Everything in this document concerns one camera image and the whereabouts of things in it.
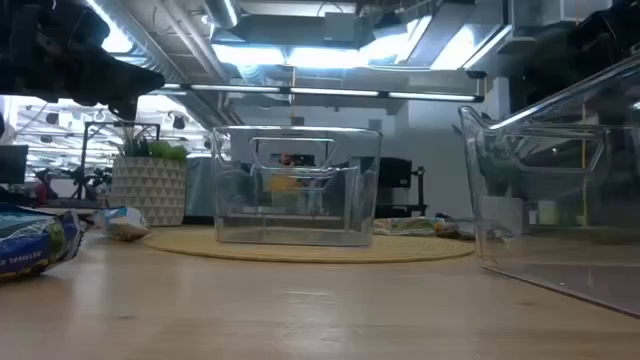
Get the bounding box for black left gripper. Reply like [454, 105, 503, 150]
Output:
[49, 0, 167, 122]

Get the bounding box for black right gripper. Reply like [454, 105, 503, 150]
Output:
[519, 9, 640, 109]

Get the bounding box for dark blue granola bar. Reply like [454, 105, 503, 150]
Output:
[0, 202, 85, 282]
[92, 206, 152, 243]

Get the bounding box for green brown granola bar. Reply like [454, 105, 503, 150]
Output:
[372, 216, 446, 237]

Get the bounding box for succulent in patterned pot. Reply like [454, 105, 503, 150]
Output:
[107, 122, 190, 228]

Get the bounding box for grey cabinet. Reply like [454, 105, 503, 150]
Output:
[183, 155, 217, 219]

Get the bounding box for pale green cup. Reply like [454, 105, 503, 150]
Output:
[537, 200, 559, 226]

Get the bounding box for black monitor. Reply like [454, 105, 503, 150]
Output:
[0, 144, 30, 185]

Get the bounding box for snake plant in white pot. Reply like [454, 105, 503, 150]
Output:
[452, 122, 526, 236]

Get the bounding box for person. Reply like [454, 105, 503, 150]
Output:
[267, 151, 309, 214]

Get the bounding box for black machine on stand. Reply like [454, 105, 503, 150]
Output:
[375, 156, 430, 219]

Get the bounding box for clear plastic bin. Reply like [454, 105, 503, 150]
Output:
[210, 124, 384, 248]
[457, 52, 640, 320]

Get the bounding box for LED light bar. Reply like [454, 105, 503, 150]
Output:
[149, 82, 487, 104]

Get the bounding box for round woven yellow placemat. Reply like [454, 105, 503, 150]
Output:
[142, 227, 476, 265]

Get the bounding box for black metal frame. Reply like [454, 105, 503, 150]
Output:
[79, 121, 162, 201]

